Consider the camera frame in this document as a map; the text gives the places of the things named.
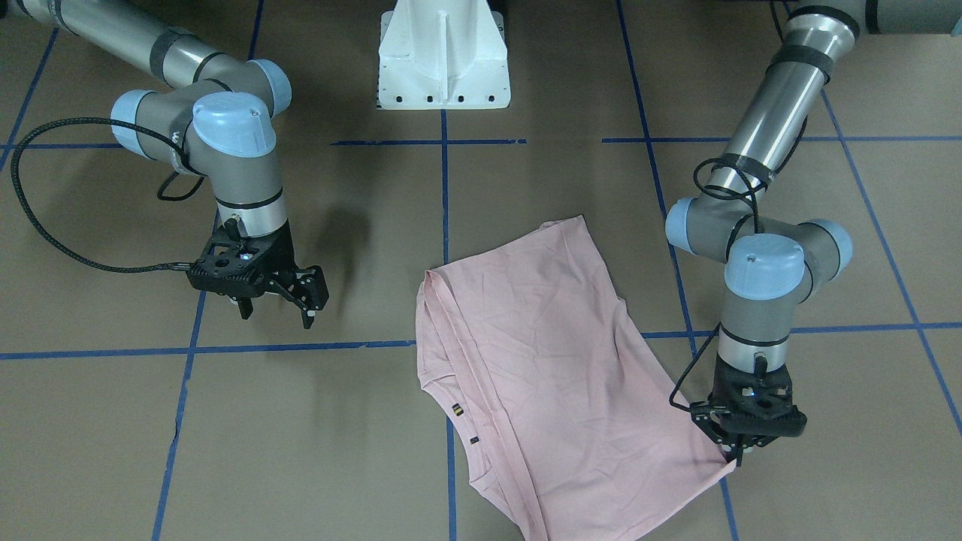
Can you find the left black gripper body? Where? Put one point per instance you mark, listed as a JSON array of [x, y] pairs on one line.
[[737, 448]]

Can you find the white camera mast pedestal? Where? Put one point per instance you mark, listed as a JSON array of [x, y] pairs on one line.
[[443, 55]]

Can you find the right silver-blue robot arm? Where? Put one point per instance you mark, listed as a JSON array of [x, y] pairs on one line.
[[216, 122]]

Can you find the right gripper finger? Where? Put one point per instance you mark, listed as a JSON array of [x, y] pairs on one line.
[[245, 307], [306, 288]]

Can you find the pink Snoopy t-shirt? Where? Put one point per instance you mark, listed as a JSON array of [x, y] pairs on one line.
[[562, 408]]

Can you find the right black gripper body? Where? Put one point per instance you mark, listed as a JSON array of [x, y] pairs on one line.
[[283, 256]]

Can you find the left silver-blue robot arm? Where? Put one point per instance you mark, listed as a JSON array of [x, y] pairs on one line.
[[771, 266]]

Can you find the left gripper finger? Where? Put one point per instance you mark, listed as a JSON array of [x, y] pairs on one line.
[[734, 452]]

